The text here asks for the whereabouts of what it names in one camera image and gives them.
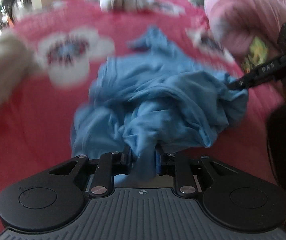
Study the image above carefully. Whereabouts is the light blue t-shirt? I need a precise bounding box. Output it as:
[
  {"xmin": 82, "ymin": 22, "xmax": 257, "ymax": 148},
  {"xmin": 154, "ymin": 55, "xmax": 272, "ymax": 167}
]
[{"xmin": 71, "ymin": 27, "xmax": 249, "ymax": 180}]

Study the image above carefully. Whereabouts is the cluttered clothes pile on bicycle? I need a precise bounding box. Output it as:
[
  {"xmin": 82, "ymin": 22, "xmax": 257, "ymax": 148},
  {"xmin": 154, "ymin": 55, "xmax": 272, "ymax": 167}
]
[{"xmin": 0, "ymin": 0, "xmax": 33, "ymax": 30}]

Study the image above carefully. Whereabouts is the pink folded quilt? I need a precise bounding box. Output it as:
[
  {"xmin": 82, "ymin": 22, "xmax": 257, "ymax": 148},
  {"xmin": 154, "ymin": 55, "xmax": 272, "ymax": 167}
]
[{"xmin": 204, "ymin": 0, "xmax": 286, "ymax": 62}]

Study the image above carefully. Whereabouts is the pink floral bed blanket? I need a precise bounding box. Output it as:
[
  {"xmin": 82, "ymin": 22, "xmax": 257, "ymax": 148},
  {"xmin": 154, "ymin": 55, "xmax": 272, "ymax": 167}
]
[{"xmin": 0, "ymin": 0, "xmax": 286, "ymax": 240}]

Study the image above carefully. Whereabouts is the beige crumpled garment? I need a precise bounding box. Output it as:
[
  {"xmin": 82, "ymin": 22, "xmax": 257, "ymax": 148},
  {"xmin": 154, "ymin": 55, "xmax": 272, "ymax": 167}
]
[{"xmin": 0, "ymin": 32, "xmax": 41, "ymax": 107}]

